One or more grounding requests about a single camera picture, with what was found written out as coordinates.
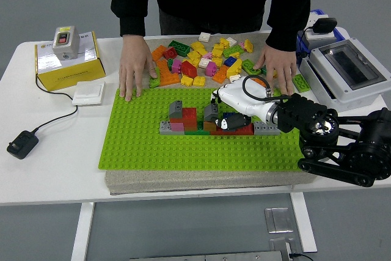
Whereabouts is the green studded baseplate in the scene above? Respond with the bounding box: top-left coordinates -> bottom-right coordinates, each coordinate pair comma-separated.
97,87 -> 305,172

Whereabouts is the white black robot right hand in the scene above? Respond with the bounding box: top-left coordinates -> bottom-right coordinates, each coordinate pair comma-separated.
210,79 -> 277,130

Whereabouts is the person's left hand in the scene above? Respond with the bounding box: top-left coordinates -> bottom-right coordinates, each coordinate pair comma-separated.
253,43 -> 298,96

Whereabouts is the blue plastic bin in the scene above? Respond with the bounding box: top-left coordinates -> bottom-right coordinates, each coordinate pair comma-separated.
295,9 -> 345,54

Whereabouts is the grey sloped brick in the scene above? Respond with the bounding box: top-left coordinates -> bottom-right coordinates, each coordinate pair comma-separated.
203,103 -> 219,123
169,100 -> 184,119

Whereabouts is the black power adapter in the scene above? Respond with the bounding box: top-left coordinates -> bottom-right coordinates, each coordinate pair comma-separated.
313,17 -> 338,34

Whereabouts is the black floor cable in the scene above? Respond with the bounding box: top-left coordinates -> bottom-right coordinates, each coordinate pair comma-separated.
288,252 -> 318,261

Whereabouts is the dark green long brick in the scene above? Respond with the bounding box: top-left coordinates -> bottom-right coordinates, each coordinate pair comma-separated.
168,40 -> 191,57

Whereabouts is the black plug cord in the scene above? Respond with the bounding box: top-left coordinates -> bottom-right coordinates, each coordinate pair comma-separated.
32,73 -> 79,135

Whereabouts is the lime long brick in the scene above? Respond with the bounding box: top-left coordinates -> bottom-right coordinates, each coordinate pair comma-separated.
222,45 -> 244,59

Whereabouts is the yellow sloped brick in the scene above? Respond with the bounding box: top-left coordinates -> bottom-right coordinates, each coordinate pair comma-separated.
226,58 -> 243,79

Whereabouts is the white table leg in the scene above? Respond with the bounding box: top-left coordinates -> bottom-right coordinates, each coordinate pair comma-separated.
70,202 -> 96,261
289,193 -> 318,253

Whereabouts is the grey eight-stud brick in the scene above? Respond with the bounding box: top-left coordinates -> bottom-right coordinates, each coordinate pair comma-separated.
254,121 -> 281,136

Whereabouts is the large orange brick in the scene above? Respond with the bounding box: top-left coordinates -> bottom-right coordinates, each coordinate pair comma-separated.
155,59 -> 181,87

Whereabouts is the white wall switch plate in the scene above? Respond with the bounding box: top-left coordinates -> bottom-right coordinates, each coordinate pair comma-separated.
71,81 -> 106,106

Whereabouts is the grey switch box red button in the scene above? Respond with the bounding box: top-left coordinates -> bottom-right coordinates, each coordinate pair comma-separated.
51,26 -> 79,61

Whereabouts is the red sloped brick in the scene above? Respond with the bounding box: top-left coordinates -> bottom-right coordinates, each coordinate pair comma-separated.
180,60 -> 198,78

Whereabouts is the yellow white cardboard box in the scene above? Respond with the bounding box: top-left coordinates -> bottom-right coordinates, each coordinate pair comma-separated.
34,31 -> 107,92

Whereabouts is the white socket block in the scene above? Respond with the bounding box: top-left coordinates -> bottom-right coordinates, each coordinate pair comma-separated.
304,12 -> 335,41

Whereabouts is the orange-red brick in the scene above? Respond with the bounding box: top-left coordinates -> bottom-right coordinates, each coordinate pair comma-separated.
169,117 -> 198,132

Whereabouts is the dark green flat brick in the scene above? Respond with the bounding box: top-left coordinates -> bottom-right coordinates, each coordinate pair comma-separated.
184,120 -> 211,136

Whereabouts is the person's right hand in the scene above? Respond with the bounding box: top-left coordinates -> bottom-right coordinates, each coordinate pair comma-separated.
119,35 -> 158,102

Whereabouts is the grey enclosure with clear lid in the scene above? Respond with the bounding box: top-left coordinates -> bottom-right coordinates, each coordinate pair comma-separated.
299,38 -> 391,114

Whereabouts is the grey-brown foam mat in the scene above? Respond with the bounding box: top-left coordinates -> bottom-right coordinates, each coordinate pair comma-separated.
105,32 -> 318,196

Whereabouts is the red long brick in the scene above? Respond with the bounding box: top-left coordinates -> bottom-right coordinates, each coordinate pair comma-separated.
210,122 -> 255,136

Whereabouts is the black power plug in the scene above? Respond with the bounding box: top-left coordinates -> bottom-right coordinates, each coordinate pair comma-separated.
6,130 -> 40,160

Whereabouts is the grey long brick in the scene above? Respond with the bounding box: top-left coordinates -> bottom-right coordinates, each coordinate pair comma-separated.
159,120 -> 186,136

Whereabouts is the metal floor plate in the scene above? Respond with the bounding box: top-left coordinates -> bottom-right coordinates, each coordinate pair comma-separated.
268,237 -> 296,261
264,207 -> 294,233

